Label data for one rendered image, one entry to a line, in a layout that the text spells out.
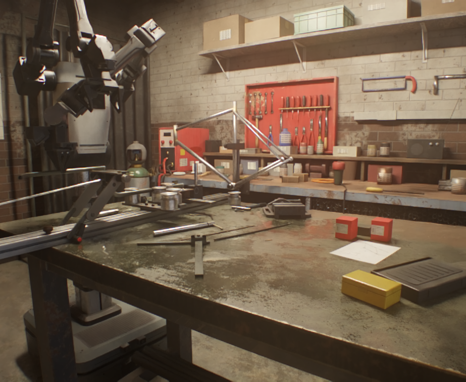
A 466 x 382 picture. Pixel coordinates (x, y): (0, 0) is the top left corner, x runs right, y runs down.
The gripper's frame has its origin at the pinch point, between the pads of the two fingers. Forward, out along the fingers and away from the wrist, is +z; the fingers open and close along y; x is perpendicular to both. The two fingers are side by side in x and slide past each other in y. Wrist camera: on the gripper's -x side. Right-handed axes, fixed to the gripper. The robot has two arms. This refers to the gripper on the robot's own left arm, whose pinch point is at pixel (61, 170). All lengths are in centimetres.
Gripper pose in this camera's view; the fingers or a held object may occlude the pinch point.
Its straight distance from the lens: 127.1
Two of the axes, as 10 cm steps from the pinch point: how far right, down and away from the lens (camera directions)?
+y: 8.7, 0.7, -4.8
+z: 0.0, 9.9, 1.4
